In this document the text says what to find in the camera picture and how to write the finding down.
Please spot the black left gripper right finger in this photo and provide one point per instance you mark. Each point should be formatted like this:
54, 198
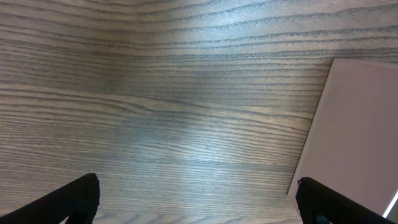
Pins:
318, 204

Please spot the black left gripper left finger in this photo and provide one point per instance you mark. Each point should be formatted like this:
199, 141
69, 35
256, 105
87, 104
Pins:
76, 203

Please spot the pink cardboard box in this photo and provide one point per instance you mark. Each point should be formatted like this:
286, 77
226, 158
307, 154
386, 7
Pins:
351, 146

